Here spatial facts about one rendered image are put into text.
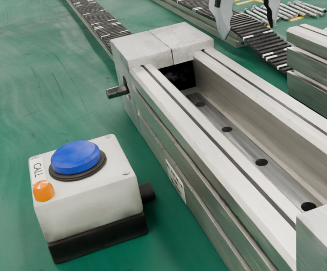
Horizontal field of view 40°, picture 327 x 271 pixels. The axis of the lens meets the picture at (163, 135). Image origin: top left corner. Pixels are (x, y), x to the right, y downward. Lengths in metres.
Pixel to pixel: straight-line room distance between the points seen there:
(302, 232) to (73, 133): 0.41
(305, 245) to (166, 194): 0.24
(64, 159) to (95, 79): 0.37
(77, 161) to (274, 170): 0.15
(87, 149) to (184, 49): 0.18
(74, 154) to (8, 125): 0.28
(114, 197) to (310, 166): 0.15
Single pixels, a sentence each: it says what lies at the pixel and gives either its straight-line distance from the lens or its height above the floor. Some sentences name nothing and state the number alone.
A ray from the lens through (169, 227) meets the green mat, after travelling 0.38.
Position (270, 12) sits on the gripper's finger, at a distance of 0.75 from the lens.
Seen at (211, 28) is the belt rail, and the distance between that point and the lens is 0.83.
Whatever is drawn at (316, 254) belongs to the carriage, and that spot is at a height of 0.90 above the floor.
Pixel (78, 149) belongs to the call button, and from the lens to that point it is 0.37.
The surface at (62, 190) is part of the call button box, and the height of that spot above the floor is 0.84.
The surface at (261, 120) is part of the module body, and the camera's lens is 0.38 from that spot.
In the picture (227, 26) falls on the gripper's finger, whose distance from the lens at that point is 0.72.
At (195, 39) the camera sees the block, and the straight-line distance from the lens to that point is 0.51.
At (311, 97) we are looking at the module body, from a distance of 0.53.
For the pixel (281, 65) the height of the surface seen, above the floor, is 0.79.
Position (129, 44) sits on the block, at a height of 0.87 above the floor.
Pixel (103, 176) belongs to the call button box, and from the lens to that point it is 0.35.
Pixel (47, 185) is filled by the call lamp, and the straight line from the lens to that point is 0.34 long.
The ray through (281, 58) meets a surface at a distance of 0.66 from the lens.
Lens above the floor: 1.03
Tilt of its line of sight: 29 degrees down
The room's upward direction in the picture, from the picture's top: 10 degrees counter-clockwise
